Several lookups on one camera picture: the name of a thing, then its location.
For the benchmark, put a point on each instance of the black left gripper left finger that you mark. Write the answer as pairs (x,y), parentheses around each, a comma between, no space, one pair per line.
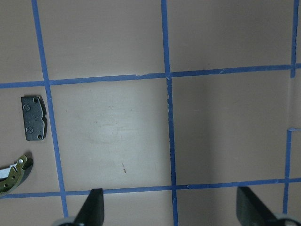
(92,211)

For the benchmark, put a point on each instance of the olive curved brake shoe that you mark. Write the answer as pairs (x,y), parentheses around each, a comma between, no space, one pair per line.
(14,175)

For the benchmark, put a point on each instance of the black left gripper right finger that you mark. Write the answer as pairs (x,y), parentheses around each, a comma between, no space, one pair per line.
(251,211)

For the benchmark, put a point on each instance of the dark grey brake pad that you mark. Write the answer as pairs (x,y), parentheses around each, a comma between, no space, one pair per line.
(34,117)

